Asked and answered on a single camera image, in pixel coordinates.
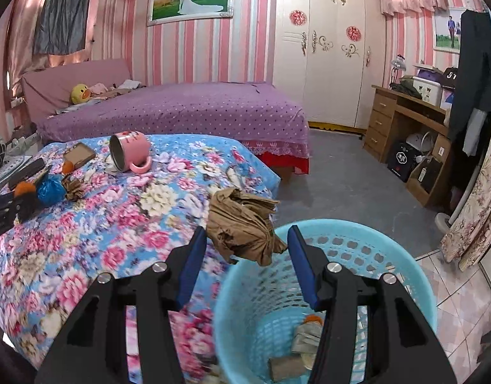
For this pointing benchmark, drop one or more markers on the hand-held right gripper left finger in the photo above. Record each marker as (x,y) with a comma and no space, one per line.
(191,266)

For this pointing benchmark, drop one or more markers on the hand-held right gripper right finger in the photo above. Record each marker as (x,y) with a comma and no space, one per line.
(303,274)

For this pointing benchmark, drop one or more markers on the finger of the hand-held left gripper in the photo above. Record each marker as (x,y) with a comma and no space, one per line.
(27,212)

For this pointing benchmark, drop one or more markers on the orange cloth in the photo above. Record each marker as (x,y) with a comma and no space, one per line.
(24,192)

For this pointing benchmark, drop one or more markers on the blue plastic bag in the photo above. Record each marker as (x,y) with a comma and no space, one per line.
(51,192)

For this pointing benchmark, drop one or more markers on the turquoise plastic basket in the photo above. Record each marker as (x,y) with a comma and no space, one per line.
(265,288)

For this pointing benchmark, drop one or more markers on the tangerine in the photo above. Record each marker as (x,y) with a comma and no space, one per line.
(68,167)
(314,319)

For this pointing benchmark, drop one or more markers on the small cardboard box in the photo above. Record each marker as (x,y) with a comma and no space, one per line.
(287,368)

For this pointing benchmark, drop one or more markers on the black wallet case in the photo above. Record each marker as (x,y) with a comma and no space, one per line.
(29,168)

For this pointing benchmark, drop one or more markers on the dotted white pad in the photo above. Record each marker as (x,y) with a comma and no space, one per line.
(7,172)

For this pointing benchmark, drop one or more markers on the small crumpled brown paper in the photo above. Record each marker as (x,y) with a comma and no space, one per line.
(74,188)

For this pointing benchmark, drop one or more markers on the floral tablecloth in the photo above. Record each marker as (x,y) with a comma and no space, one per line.
(109,216)

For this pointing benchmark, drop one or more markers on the pink metal mug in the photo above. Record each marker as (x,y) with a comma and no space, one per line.
(133,150)

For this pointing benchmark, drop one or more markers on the yellow duck plush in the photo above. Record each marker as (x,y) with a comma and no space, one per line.
(79,94)

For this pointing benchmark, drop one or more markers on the pink covered headboard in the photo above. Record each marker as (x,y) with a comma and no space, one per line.
(57,84)

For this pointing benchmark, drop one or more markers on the pink plush toy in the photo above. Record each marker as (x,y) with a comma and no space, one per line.
(98,89)

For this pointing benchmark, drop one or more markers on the black box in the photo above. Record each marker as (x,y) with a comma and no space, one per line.
(403,162)

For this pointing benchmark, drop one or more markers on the purple dotted bed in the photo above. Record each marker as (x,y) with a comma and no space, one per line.
(189,112)

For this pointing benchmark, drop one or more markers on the white cloth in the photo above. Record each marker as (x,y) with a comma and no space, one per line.
(129,84)

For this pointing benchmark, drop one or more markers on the wooden desk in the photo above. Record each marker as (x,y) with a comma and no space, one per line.
(383,120)

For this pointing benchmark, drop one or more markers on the small white electric fan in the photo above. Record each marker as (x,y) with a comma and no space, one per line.
(419,142)

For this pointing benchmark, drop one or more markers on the white fan stand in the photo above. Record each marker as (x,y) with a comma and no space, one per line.
(465,192)

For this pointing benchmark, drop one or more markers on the floral beige curtain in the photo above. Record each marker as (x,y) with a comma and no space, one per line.
(477,216)

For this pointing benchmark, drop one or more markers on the grey curtain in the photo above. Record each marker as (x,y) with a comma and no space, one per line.
(61,12)

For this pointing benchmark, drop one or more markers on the white wardrobe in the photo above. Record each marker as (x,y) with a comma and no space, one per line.
(329,68)

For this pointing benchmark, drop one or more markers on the dark green cloth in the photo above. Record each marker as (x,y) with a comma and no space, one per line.
(405,88)

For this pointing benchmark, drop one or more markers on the white storage box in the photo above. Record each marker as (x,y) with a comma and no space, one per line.
(427,90)

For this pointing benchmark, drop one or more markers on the desk lamp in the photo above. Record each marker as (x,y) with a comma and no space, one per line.
(397,66)

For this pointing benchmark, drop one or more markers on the purple box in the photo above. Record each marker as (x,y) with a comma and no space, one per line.
(429,74)

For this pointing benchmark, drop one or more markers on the black bag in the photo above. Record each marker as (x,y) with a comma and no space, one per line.
(449,78)

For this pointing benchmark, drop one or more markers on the dark hanging garment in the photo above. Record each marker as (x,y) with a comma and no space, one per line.
(473,80)

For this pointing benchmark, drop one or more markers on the framed wedding photo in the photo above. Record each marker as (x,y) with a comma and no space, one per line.
(189,0)

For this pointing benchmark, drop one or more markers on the framed couple photo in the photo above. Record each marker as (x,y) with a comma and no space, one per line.
(447,30)

